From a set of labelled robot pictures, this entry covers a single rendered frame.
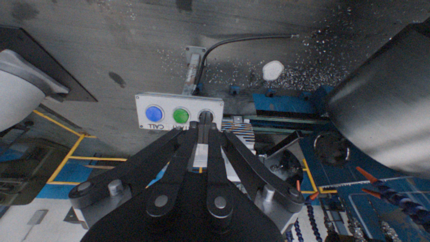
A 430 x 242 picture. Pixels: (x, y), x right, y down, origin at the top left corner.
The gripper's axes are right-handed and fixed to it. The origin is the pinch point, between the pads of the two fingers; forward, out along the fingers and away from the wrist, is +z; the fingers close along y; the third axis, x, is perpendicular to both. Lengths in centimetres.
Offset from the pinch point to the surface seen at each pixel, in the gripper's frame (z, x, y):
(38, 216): 243, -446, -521
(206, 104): 4.7, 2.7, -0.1
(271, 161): 34, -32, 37
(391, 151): -1.7, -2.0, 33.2
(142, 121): 4.7, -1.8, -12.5
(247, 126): 19.1, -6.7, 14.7
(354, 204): 14, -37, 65
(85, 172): 361, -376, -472
